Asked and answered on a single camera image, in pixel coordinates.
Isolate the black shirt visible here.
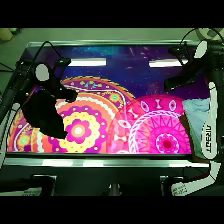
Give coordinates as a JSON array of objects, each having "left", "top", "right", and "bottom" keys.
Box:
[{"left": 21, "top": 89, "right": 70, "bottom": 140}]

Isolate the brown garment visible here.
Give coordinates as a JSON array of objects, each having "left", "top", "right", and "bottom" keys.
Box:
[{"left": 179, "top": 114, "right": 196, "bottom": 148}]

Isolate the pale blue garment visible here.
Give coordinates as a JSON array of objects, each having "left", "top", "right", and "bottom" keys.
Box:
[{"left": 182, "top": 97, "right": 212, "bottom": 158}]

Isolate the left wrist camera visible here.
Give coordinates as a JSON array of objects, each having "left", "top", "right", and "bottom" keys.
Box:
[{"left": 54, "top": 57, "right": 72, "bottom": 80}]

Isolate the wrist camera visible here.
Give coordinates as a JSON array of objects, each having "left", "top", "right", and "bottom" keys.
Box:
[
  {"left": 54, "top": 57, "right": 72, "bottom": 80},
  {"left": 167, "top": 45, "right": 190, "bottom": 63}
]

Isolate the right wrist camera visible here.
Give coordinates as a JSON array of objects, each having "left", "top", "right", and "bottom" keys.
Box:
[{"left": 167, "top": 45, "right": 190, "bottom": 63}]

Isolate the black cable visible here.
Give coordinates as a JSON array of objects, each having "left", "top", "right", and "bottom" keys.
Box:
[{"left": 32, "top": 40, "right": 64, "bottom": 68}]

